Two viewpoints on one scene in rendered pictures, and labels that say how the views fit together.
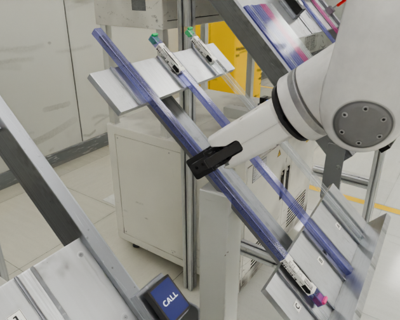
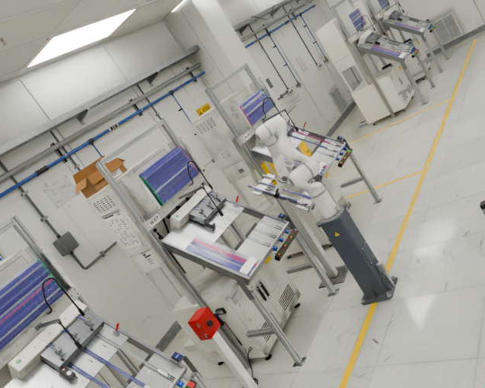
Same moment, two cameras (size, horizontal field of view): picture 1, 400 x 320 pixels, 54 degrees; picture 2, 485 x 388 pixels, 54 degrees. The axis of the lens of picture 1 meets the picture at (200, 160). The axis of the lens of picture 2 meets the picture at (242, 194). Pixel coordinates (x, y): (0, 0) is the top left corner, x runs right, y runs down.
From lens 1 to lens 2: 3.25 m
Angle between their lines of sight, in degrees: 14
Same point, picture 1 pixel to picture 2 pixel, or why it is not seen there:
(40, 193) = (255, 213)
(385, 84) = (282, 174)
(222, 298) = (300, 222)
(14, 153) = (248, 210)
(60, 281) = (265, 220)
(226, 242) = (292, 209)
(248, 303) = not seen: hidden behind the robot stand
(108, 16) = (233, 178)
